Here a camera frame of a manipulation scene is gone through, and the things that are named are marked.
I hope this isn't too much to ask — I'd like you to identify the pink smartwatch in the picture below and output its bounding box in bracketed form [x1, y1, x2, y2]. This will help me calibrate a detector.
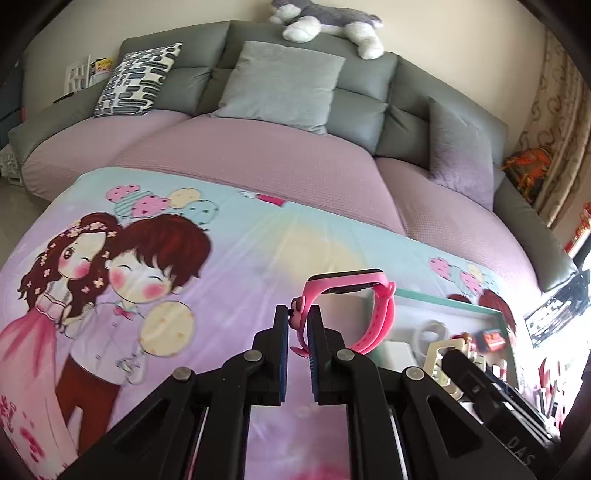
[290, 268, 398, 358]

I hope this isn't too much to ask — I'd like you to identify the white square frame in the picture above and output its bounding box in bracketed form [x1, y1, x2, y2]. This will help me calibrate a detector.
[424, 338, 472, 400]

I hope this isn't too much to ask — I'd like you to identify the blue cabinet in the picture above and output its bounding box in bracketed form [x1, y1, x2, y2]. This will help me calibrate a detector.
[0, 69, 26, 139]

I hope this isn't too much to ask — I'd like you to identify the grey white plush dog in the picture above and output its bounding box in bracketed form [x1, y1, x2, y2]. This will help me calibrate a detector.
[269, 0, 385, 60]

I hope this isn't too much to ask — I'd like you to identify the yellow booklet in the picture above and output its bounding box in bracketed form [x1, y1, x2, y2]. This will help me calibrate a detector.
[90, 56, 114, 86]

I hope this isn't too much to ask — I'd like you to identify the black white patterned pillow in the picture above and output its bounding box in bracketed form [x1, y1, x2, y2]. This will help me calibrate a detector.
[93, 42, 184, 117]

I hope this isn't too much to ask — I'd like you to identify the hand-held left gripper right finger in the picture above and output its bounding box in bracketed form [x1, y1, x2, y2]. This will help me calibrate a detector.
[308, 305, 536, 480]

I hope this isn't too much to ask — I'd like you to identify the black white patterned object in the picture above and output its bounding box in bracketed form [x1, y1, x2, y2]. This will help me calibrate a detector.
[524, 272, 591, 349]

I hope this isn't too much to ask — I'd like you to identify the patterned curtain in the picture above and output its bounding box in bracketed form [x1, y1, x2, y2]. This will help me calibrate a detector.
[512, 28, 591, 232]

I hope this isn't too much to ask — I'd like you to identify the printed cartoon blanket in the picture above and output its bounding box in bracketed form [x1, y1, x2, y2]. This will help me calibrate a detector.
[0, 166, 583, 480]

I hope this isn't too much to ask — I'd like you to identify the teal box tray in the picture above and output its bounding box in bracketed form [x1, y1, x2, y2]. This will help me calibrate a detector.
[369, 288, 561, 430]

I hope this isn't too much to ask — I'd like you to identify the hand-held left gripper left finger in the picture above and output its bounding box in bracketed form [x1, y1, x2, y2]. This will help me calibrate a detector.
[60, 305, 289, 480]

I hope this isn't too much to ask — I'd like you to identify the grey sofa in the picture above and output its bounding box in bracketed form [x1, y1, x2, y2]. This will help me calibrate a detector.
[8, 21, 578, 291]

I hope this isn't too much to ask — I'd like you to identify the white magazine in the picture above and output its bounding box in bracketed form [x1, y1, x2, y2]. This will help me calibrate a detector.
[65, 55, 93, 93]

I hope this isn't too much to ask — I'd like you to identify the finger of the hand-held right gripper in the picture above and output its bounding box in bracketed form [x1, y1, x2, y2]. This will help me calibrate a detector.
[441, 348, 505, 426]
[493, 373, 556, 428]

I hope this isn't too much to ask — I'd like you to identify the lace covered stool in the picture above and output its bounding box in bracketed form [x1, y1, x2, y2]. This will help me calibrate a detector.
[0, 143, 24, 185]

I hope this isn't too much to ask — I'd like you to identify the purple sofa cover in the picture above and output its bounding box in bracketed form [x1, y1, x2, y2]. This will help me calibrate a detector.
[22, 108, 541, 287]

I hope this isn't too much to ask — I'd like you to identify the purple grey cushion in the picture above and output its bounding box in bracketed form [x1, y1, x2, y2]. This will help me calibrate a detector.
[427, 96, 496, 210]

